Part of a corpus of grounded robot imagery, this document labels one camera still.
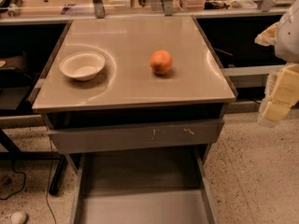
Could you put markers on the grey top drawer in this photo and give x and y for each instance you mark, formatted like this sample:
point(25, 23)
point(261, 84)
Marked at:
point(136, 136)

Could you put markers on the white paper bowl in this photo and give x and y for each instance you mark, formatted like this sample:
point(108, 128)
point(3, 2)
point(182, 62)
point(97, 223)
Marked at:
point(82, 66)

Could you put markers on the open grey middle drawer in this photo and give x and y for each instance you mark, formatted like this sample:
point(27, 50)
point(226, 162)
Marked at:
point(143, 186)

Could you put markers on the orange fruit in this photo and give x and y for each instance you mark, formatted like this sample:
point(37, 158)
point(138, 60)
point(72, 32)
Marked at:
point(160, 62)

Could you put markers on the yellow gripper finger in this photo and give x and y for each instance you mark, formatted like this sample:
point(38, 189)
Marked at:
point(281, 94)
point(268, 36)

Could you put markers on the grey drawer cabinet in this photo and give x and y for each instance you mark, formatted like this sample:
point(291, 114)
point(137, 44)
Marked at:
point(126, 91)

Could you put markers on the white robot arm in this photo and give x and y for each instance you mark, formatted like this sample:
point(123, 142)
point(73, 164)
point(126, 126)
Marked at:
point(287, 38)

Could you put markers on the white sneaker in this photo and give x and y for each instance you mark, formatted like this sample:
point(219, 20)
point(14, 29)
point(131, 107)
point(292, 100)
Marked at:
point(18, 217)

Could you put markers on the black table leg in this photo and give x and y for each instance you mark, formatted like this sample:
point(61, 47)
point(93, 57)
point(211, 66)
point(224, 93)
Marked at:
point(54, 184)

